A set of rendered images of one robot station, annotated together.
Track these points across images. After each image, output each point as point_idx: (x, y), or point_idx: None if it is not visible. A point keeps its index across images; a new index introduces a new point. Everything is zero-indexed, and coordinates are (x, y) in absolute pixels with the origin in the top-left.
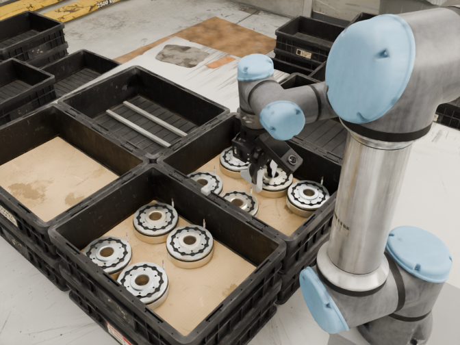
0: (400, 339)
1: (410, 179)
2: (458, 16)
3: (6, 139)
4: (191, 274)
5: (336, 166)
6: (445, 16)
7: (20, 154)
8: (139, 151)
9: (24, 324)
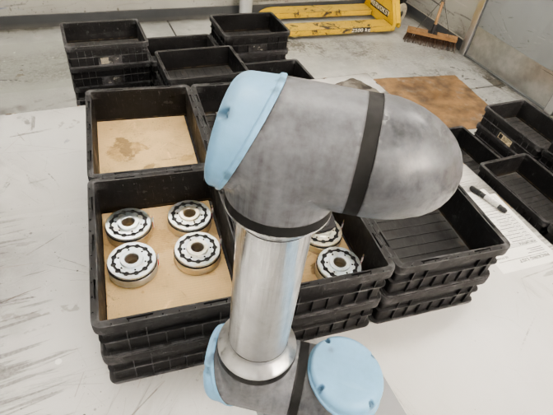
0: None
1: (492, 308)
2: (364, 107)
3: (136, 100)
4: (180, 277)
5: (378, 250)
6: (346, 100)
7: (146, 117)
8: None
9: (62, 248)
